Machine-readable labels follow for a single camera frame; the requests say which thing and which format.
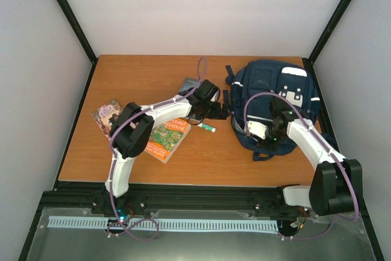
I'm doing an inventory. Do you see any white green glue stick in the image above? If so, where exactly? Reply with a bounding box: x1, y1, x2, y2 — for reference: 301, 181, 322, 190
197, 123, 216, 133

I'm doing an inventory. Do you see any dark fantasy paperback book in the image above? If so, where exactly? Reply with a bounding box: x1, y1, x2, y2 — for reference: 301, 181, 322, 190
179, 77, 199, 92

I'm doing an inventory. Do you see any orange treehouse paperback book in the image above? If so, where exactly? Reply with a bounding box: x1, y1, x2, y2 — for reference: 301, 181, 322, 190
144, 119, 191, 163

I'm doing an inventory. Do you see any navy blue student backpack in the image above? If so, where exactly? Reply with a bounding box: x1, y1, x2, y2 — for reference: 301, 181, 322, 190
224, 59, 321, 161

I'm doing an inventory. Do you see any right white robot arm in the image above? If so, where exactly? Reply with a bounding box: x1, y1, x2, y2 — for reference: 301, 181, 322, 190
245, 94, 362, 221

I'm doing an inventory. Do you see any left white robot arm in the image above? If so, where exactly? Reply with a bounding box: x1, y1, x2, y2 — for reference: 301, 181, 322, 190
105, 79, 230, 214

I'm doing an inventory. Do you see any pink illustrated paperback book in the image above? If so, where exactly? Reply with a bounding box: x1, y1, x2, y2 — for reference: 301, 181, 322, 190
91, 99, 123, 140

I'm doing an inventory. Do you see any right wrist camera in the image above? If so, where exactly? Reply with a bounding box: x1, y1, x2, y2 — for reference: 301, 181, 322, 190
246, 120, 268, 139

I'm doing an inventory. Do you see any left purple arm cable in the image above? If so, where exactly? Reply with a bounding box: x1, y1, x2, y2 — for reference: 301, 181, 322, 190
108, 57, 208, 240

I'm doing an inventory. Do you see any black aluminium frame base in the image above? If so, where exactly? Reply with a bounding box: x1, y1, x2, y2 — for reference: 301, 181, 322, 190
18, 57, 386, 261

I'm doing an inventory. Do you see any right black frame post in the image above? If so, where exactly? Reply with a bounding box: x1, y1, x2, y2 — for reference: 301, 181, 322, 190
308, 0, 352, 66

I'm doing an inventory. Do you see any black frame post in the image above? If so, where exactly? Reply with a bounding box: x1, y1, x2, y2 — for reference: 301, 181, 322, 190
56, 0, 98, 65
308, 0, 352, 66

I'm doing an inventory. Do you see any light blue slotted cable duct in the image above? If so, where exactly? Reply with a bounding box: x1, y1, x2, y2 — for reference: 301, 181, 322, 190
47, 216, 279, 233

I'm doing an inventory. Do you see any left black frame post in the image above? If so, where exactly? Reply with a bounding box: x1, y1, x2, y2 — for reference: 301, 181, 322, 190
56, 0, 98, 65

